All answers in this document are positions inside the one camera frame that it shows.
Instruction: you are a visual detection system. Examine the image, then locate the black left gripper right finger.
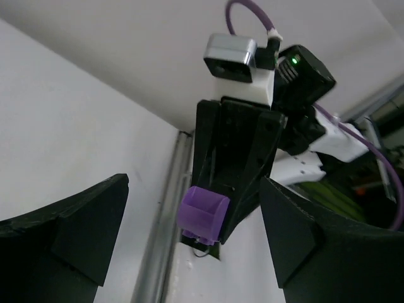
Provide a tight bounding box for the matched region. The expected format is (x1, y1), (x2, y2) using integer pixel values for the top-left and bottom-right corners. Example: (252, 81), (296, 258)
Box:
(259, 178), (403, 302)

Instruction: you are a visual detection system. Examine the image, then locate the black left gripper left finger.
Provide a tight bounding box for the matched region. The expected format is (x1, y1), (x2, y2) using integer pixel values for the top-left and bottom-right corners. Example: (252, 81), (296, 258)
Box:
(1, 174), (129, 302)

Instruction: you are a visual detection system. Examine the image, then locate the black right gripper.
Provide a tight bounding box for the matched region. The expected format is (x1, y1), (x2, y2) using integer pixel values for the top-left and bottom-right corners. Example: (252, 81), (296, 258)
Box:
(191, 97), (286, 244)

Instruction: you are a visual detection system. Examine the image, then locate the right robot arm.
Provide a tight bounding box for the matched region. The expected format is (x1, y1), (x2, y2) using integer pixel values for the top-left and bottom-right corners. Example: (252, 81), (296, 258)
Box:
(178, 45), (336, 246)

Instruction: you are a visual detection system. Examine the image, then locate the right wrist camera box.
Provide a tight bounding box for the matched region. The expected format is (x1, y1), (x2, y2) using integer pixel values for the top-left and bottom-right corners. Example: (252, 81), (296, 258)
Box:
(203, 33), (275, 105)

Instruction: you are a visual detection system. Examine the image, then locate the aluminium right rail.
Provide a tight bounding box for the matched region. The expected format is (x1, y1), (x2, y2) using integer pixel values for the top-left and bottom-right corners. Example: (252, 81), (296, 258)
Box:
(131, 131), (193, 302)

